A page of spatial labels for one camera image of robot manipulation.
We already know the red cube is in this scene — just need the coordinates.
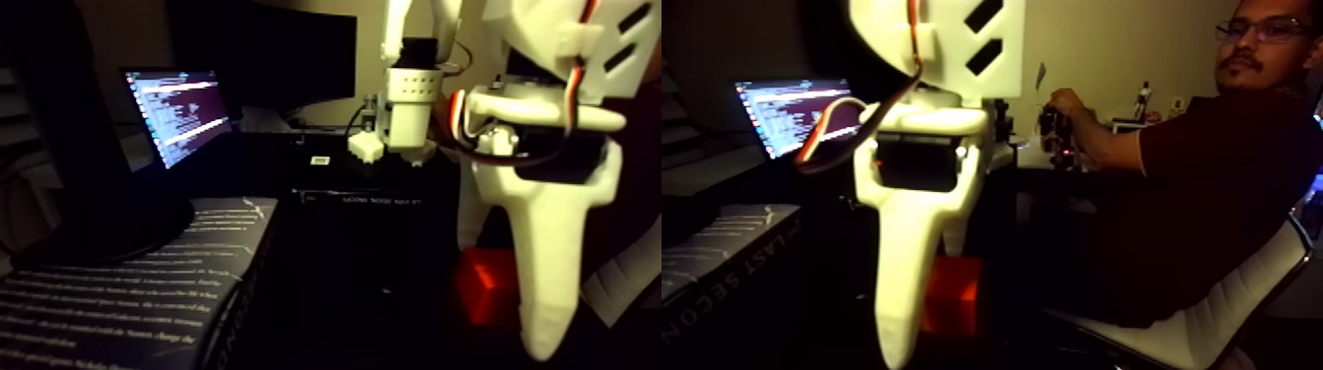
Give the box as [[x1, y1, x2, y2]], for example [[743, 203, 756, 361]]
[[455, 248, 524, 328]]

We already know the person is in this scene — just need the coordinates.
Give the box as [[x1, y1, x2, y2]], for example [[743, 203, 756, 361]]
[[1039, 0, 1323, 330]]

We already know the black box with white lettering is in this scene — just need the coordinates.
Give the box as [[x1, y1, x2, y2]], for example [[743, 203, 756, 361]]
[[291, 154, 456, 208]]

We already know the white chair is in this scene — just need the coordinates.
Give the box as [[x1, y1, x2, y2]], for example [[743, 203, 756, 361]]
[[1043, 232, 1316, 370]]

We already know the open laptop with lit screen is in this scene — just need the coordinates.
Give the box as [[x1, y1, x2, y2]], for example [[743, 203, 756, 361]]
[[120, 66, 235, 171]]

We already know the red white servo cable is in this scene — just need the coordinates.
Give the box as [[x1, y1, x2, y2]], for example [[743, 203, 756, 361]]
[[446, 0, 606, 172]]

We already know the black wide desktop monitor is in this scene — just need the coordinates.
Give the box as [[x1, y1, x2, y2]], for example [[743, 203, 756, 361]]
[[170, 0, 359, 113]]

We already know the person's hand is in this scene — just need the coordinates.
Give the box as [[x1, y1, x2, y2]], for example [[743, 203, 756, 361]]
[[1045, 88, 1082, 120]]

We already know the black book with white text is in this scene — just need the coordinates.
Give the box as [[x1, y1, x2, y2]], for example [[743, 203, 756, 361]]
[[0, 196, 281, 370]]

